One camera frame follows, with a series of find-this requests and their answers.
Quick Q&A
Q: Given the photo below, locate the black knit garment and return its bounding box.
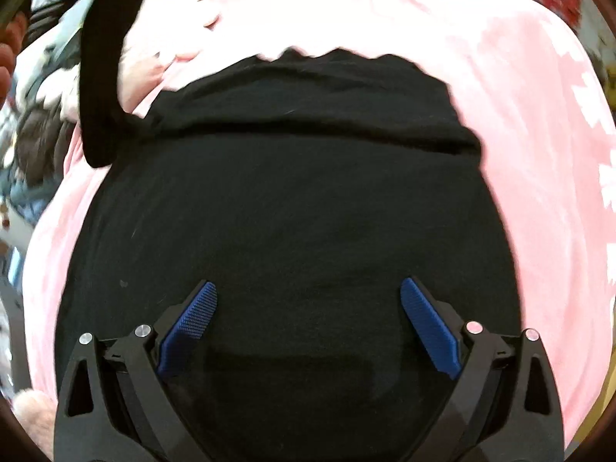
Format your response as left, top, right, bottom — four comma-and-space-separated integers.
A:
54, 0, 523, 462

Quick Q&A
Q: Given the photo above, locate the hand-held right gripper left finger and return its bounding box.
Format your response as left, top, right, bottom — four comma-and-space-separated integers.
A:
54, 280, 222, 462

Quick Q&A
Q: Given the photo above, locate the white fluffy plush toy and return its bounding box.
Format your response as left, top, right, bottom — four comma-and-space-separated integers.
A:
12, 390, 59, 458

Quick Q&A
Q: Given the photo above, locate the brown puffer jacket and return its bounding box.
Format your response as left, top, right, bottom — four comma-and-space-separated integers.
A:
14, 106, 78, 188

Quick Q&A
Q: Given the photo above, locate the pink printed blanket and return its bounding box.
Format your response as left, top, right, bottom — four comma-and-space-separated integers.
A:
22, 0, 616, 453

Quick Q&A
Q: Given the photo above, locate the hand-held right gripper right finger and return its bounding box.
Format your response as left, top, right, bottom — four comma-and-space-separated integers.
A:
398, 276, 565, 462

